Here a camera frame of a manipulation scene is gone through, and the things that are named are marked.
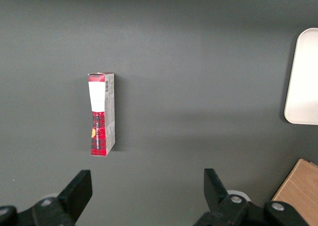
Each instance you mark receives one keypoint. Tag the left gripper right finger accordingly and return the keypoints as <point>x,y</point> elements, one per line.
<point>218,201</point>

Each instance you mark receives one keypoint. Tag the white rectangular tray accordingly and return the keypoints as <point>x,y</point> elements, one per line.
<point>304,82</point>

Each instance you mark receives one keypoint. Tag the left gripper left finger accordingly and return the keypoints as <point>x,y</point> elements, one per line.
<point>72,201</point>

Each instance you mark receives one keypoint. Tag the wooden drawer cabinet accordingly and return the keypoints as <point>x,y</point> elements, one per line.
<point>300,186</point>

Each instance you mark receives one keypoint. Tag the red plaid cardboard box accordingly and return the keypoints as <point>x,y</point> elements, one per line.
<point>102,116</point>

